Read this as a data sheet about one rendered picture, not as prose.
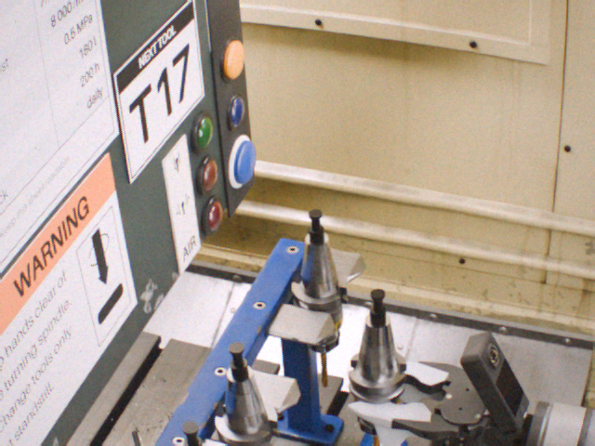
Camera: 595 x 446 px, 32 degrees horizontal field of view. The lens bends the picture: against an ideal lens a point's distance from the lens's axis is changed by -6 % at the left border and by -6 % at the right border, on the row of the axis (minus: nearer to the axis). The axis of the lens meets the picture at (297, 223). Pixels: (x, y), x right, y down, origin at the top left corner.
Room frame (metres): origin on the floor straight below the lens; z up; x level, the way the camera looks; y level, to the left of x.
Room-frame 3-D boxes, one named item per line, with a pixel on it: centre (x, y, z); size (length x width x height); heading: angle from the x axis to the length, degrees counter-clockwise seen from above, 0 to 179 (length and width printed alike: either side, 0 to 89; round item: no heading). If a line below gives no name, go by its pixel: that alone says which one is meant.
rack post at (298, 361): (1.02, 0.01, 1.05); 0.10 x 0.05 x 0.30; 67
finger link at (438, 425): (0.75, -0.13, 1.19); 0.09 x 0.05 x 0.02; 81
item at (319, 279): (0.95, -0.02, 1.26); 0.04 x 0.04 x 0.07
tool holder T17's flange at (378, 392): (0.81, -0.07, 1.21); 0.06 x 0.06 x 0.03
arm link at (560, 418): (0.73, -0.27, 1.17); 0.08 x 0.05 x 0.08; 157
